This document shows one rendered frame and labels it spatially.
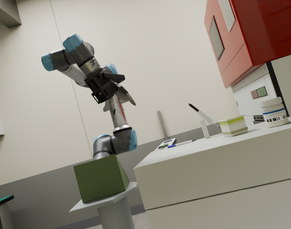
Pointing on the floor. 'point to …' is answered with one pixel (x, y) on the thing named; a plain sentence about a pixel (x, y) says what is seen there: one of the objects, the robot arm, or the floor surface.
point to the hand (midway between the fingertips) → (125, 109)
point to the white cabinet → (234, 209)
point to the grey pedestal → (110, 209)
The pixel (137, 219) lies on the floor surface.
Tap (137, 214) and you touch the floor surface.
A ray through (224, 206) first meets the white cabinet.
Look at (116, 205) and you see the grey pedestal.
